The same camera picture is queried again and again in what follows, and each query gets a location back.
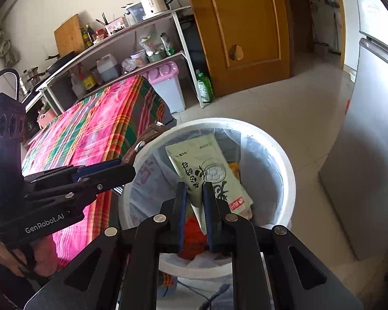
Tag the red plastic bag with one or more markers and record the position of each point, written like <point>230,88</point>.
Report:
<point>194,235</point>

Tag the black wok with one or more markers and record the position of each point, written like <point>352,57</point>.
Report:
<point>61,62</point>

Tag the white plastic jerry can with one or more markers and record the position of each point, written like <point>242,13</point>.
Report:
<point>108,69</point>

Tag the silver refrigerator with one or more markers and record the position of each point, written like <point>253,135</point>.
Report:
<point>368,135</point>

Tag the dark glass jar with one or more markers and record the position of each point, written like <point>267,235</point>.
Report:
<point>96,76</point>

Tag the green bowl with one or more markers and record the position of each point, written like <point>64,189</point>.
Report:
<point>156,57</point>

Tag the green detergent bottle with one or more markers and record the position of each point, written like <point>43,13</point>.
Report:
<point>204,87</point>

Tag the white plastic bottle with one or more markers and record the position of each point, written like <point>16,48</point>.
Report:
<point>76,87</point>

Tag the pink green plaid tablecloth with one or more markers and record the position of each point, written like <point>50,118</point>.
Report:
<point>93,126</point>

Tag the plastic bag of packets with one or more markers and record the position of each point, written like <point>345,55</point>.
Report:
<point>149,43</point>

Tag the wooden door frame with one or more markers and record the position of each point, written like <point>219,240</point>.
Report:
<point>340,22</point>

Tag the red sauce jar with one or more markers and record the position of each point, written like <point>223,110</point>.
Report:
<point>103,33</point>
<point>98,35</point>

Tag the yellow orange snack packet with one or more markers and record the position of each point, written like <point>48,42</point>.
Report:
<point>234,169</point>

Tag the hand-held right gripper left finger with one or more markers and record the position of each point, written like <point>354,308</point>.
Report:
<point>182,219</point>

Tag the wooden door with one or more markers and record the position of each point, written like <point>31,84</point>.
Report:
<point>245,38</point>

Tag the white metal shelf unit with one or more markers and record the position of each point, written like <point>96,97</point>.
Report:
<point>116,34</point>

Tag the brown bag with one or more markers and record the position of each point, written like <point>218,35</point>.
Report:
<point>145,139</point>

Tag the wooden cutting board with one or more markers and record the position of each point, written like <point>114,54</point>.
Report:
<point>69,35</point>

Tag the storage bin with pink lid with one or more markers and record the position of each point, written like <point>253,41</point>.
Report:
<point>168,90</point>

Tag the white round trash bin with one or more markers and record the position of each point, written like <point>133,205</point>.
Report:
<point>278,155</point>

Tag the pink chopstick holder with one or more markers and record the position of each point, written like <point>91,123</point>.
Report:
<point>116,26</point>

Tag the pink plastic basket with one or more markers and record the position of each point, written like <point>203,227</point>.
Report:
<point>46,118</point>

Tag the steel steamer pot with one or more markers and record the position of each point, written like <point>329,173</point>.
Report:
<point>32,80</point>

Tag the pale green snack packet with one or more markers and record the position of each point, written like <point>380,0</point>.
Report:
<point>207,164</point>

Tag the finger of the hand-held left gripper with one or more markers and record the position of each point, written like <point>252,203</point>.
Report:
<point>113,179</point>
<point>97,168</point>

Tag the clear plastic bin liner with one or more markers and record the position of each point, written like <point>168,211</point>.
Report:
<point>265,174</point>

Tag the green glass bottle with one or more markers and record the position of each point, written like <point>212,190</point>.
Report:
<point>84,40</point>

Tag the hanging grey cloth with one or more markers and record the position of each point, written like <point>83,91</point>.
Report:
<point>6,51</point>

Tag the dark chopsticks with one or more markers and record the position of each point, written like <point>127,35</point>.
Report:
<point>102,19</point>

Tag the crumpled clear plastic bag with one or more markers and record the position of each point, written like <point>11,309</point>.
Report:
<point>128,66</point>

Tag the person's left hand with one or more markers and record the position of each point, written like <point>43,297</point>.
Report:
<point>47,258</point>

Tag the clear plastic storage box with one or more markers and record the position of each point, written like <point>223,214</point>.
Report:
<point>135,13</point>

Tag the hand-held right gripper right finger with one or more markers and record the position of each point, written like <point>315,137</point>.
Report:
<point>208,219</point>

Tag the dark oil bottle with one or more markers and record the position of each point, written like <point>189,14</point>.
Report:
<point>89,37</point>

